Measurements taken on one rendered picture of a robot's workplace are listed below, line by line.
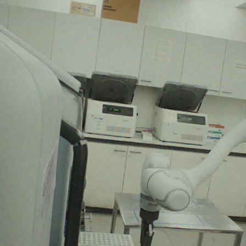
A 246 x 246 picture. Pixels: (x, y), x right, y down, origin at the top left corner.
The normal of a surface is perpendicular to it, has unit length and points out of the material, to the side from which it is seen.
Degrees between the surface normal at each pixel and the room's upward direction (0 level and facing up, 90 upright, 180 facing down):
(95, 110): 59
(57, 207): 90
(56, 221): 90
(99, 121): 90
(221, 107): 90
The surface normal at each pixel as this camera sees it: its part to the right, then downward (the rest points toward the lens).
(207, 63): 0.13, 0.13
